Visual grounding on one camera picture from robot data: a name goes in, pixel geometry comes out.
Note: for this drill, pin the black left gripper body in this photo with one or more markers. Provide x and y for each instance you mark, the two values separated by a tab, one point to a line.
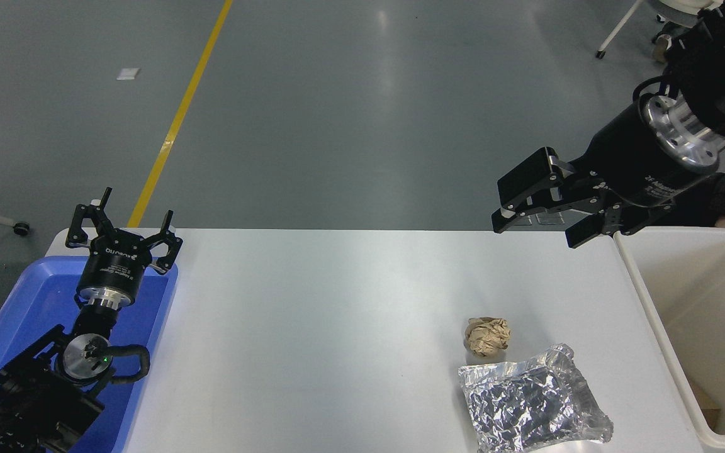
114	267

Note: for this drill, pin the white chair with grey seat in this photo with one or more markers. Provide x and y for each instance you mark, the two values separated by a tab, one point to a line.
617	28

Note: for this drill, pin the silver foil plate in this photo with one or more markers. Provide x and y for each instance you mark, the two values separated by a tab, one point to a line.
526	402

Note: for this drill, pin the blue plastic tray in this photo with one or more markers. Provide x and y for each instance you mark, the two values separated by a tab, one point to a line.
41	296

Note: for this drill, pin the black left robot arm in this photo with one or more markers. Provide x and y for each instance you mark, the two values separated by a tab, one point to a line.
29	402

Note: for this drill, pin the small white floor paper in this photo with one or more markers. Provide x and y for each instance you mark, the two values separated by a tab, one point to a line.
128	73

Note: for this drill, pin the large pale plastic bin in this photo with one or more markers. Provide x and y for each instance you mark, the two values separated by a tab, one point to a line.
715	302

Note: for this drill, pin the grey metal floor plate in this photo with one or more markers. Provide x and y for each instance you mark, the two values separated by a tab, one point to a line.
550	219

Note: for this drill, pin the crumpled tan paper ball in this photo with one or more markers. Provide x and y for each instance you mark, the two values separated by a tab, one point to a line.
487	335

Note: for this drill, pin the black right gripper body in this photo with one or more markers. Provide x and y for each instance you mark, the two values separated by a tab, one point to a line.
633	160

